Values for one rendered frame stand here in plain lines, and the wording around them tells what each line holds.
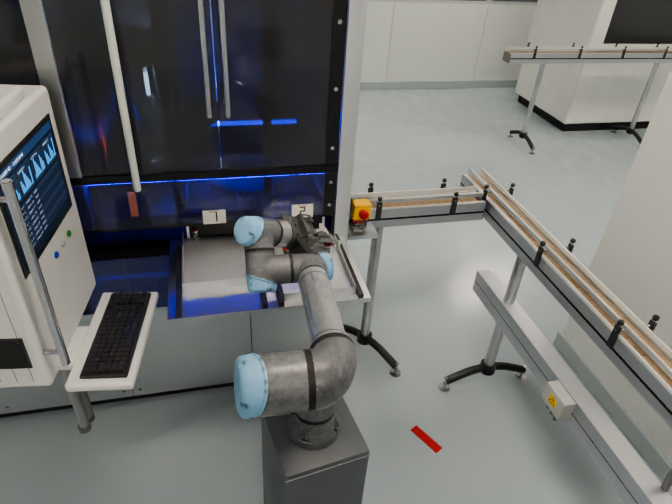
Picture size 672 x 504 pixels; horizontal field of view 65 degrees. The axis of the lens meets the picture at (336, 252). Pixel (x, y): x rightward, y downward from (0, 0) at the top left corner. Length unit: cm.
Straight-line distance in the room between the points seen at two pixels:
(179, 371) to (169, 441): 31
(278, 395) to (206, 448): 158
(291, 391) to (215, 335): 146
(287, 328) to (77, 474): 106
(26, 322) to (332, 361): 94
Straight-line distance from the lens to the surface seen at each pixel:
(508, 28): 757
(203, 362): 255
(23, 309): 164
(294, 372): 100
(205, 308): 185
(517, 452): 272
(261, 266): 132
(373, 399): 273
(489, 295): 265
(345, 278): 197
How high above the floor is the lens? 208
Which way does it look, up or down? 35 degrees down
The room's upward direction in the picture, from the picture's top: 4 degrees clockwise
